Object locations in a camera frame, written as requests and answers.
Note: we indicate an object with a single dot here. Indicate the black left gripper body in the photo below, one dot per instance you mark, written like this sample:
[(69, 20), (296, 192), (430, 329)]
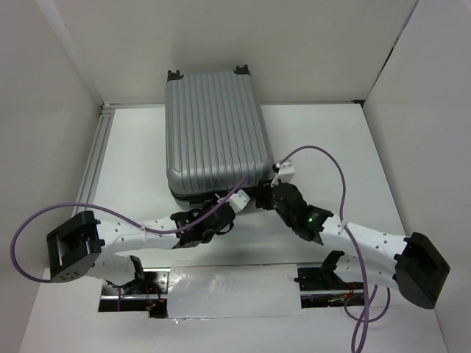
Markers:
[(207, 237)]

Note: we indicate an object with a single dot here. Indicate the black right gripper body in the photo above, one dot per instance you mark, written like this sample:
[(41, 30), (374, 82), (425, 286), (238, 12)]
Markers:
[(265, 189)]

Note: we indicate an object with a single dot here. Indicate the grey suitcase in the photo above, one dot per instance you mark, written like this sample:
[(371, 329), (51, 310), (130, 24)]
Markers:
[(216, 134)]

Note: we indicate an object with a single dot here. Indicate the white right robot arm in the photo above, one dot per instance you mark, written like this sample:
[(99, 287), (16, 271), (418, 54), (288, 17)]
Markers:
[(410, 264)]

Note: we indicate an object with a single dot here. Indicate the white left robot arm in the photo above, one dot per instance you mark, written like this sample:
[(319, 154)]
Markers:
[(86, 246)]

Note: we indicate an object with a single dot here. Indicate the white foil tape sheet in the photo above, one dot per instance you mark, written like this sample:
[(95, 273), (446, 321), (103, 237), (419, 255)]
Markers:
[(249, 291)]

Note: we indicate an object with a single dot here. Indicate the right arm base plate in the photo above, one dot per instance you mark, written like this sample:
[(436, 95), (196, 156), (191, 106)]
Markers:
[(320, 289)]

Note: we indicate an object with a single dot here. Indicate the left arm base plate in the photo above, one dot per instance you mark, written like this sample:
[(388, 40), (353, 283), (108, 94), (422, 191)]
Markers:
[(149, 297)]

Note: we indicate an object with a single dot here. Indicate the aluminium frame rail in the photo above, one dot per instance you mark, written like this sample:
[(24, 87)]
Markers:
[(90, 178)]

